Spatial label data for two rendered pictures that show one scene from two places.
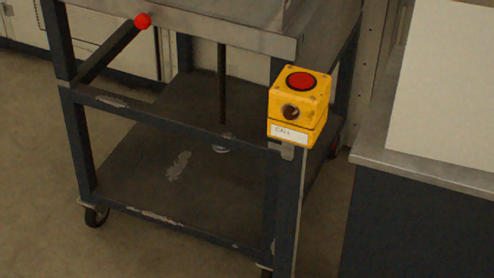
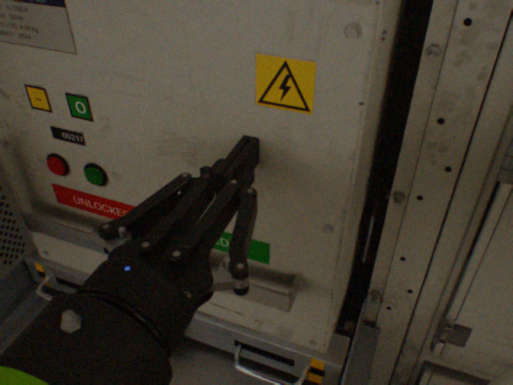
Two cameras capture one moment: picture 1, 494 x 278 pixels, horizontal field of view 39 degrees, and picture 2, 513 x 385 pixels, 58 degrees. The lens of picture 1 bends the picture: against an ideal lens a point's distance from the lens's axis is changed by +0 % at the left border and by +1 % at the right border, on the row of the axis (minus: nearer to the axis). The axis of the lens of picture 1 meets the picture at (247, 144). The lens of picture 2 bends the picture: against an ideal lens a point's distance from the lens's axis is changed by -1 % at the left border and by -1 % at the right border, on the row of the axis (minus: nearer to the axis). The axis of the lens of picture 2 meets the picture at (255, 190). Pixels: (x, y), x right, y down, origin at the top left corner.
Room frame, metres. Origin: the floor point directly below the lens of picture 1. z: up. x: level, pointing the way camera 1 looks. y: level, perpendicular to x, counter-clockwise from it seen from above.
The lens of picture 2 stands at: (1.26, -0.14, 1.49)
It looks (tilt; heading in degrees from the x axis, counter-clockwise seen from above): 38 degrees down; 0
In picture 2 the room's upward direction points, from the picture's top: straight up
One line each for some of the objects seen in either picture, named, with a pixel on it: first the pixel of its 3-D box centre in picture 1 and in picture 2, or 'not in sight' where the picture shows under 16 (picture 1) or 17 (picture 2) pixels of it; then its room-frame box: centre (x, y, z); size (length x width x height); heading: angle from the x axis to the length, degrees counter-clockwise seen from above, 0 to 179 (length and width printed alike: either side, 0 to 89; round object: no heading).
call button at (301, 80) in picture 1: (301, 82); not in sight; (0.88, -0.08, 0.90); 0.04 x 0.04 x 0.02
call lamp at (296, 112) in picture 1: (289, 114); not in sight; (0.84, -0.07, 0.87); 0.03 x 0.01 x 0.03; 68
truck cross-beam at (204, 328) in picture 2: not in sight; (174, 306); (1.72, -0.01, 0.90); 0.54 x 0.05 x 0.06; 68
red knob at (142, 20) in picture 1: (145, 19); not in sight; (1.18, 0.21, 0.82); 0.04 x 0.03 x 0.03; 158
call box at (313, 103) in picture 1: (298, 106); not in sight; (0.88, -0.08, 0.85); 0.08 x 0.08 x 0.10; 68
